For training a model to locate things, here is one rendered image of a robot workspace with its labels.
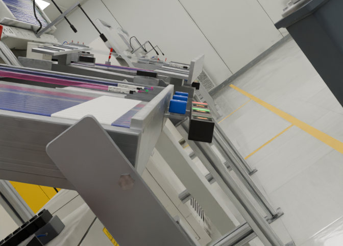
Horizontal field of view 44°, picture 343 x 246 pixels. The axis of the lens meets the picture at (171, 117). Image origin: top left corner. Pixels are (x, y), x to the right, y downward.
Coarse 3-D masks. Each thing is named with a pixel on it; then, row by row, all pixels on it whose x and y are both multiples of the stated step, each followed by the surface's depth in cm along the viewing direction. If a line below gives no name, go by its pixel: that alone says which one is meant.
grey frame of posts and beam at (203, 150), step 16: (176, 128) 109; (192, 144) 109; (208, 144) 111; (208, 160) 110; (224, 176) 110; (0, 192) 114; (16, 192) 116; (240, 192) 110; (16, 208) 114; (240, 208) 110; (256, 208) 113; (256, 224) 112; (192, 240) 37; (272, 240) 111
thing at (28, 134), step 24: (0, 120) 39; (24, 120) 38; (48, 120) 38; (72, 120) 40; (0, 144) 39; (24, 144) 39; (120, 144) 38; (0, 168) 39; (24, 168) 39; (48, 168) 39
